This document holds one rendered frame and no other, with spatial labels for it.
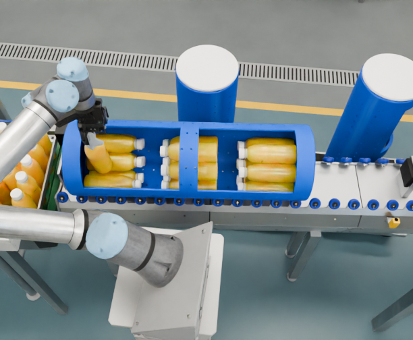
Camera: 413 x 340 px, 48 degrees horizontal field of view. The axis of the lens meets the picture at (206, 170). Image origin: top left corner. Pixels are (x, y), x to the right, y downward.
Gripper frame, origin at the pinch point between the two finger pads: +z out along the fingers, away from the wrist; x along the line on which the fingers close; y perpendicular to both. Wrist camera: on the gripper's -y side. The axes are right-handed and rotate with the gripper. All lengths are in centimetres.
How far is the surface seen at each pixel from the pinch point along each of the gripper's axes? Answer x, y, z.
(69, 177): -6.7, -9.0, 12.8
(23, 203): -12.3, -27.0, 21.7
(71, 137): 5.1, -8.6, 5.1
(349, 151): 45, 110, 71
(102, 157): -1.3, 2.7, 7.9
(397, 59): 66, 124, 27
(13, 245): -27.6, -27.4, 23.4
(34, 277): -23, -36, 70
